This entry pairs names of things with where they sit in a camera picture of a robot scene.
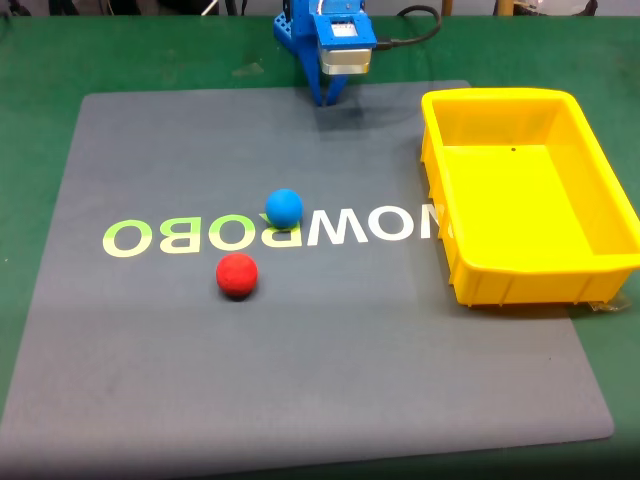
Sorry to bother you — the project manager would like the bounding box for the red ball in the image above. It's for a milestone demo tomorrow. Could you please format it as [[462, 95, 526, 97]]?
[[215, 252, 260, 301]]

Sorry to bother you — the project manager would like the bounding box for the blue ball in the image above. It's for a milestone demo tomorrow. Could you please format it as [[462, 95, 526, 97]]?
[[264, 188, 305, 230]]

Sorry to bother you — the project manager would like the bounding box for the yellow plastic bin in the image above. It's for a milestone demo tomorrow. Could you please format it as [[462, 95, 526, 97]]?
[[420, 87, 640, 308]]

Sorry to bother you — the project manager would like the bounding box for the grey printed mat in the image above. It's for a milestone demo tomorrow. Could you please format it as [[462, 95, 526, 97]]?
[[0, 79, 616, 477]]

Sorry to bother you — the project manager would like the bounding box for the clear tape piece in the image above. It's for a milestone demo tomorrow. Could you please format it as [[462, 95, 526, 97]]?
[[587, 293, 632, 314]]

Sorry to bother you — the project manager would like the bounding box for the silver camera box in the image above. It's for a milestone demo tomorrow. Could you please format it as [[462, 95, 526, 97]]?
[[318, 46, 373, 77]]

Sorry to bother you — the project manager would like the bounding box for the black cable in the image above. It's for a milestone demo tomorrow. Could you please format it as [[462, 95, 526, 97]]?
[[374, 4, 443, 52]]

